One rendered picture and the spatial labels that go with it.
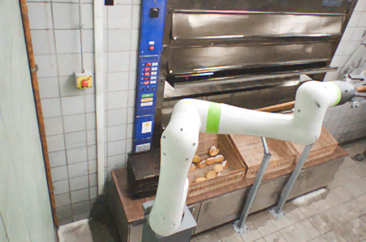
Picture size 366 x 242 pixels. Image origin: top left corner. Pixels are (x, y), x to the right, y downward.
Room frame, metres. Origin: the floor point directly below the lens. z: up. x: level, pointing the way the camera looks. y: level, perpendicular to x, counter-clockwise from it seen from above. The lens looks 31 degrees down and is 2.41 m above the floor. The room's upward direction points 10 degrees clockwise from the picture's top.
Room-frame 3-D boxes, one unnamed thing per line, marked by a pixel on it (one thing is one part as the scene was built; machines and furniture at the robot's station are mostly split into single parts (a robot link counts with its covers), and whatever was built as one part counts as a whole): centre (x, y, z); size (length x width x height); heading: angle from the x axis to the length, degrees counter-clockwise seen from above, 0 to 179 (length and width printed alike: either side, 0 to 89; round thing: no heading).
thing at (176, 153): (0.77, 0.01, 1.59); 0.16 x 0.13 x 0.53; 175
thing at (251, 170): (2.21, -0.72, 0.72); 0.56 x 0.49 x 0.28; 121
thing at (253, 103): (2.43, -0.57, 1.02); 1.79 x 0.11 x 0.19; 121
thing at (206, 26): (2.43, -0.57, 1.80); 1.79 x 0.11 x 0.19; 121
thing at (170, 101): (2.45, -0.56, 1.16); 1.80 x 0.06 x 0.04; 121
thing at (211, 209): (2.13, -0.62, 0.29); 2.42 x 0.56 x 0.58; 121
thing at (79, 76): (1.61, 0.69, 1.46); 0.10 x 0.07 x 0.10; 121
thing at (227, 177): (1.91, -0.22, 0.72); 0.56 x 0.49 x 0.28; 123
